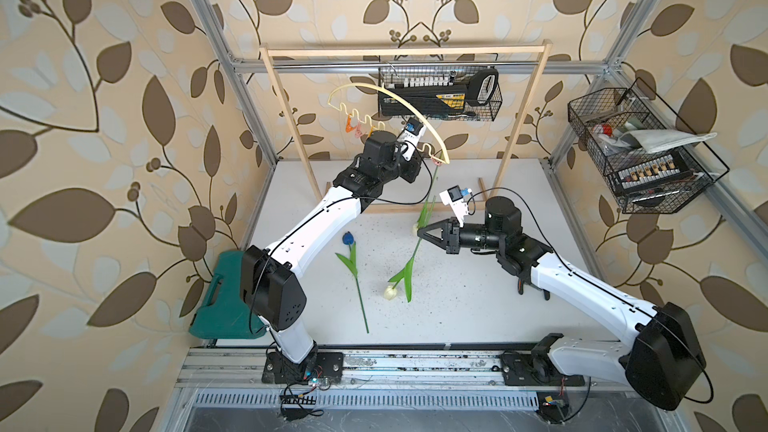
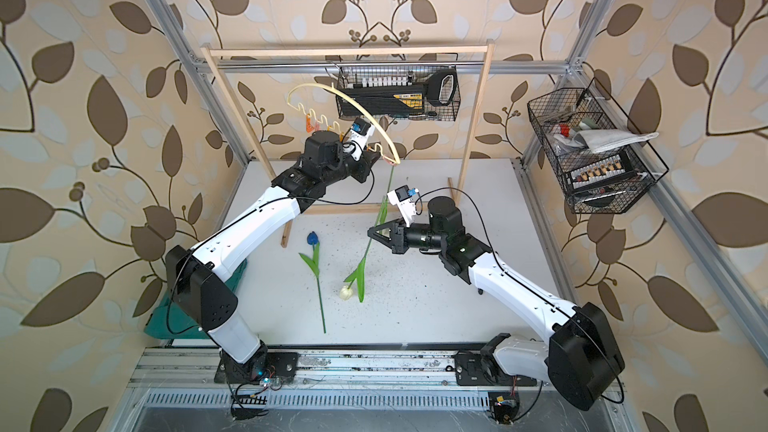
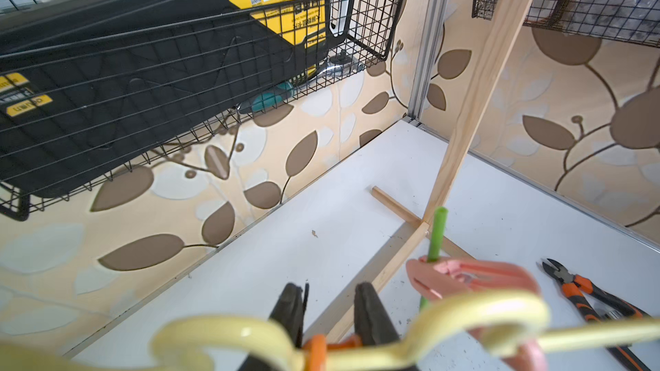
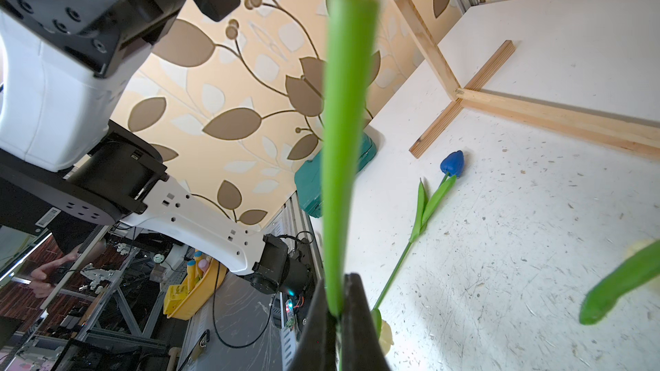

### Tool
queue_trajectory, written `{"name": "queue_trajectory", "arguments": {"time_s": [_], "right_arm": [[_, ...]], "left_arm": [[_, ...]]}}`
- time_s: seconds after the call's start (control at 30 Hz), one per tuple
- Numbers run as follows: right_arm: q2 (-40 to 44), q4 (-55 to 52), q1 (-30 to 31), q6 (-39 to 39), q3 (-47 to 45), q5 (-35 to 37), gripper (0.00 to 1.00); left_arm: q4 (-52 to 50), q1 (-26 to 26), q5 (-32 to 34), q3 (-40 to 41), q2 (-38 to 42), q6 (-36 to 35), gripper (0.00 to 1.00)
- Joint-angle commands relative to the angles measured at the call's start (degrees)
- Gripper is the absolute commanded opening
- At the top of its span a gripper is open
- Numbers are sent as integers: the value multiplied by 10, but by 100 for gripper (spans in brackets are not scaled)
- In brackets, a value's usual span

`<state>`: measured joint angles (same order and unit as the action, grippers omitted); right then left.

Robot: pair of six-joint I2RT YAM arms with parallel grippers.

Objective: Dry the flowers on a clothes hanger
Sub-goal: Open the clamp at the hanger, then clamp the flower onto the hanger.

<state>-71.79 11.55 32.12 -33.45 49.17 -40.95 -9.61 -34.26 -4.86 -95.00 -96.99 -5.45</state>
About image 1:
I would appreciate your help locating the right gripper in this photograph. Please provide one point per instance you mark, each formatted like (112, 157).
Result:
(452, 236)

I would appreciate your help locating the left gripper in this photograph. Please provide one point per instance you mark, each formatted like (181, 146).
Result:
(417, 169)

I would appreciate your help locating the yellow clip hanger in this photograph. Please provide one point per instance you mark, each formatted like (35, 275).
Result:
(376, 125)

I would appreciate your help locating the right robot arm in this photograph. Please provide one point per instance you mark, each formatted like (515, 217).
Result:
(655, 349)

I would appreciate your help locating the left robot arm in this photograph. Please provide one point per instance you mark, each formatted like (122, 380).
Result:
(270, 284)

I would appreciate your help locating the blue tulip flower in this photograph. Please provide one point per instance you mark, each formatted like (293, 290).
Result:
(350, 262)

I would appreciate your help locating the green plastic tool case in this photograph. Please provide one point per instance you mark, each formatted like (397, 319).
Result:
(223, 314)

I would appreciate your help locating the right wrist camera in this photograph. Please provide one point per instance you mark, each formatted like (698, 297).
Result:
(457, 199)

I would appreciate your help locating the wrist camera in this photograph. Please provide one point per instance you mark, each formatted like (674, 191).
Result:
(457, 199)
(412, 132)

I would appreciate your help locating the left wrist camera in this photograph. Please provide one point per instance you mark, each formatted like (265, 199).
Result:
(412, 132)

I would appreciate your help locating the back wire basket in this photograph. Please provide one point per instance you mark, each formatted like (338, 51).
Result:
(447, 93)

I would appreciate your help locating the wire basket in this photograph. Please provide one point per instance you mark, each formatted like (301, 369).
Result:
(649, 167)
(447, 93)

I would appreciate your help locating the orange handled pliers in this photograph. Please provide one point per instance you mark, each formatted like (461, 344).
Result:
(522, 286)

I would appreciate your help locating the wooden drying rack frame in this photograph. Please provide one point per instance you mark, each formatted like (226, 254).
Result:
(426, 139)

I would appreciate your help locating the right wire basket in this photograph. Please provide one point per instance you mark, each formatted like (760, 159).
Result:
(649, 167)

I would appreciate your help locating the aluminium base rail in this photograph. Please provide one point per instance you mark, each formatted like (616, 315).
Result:
(381, 379)

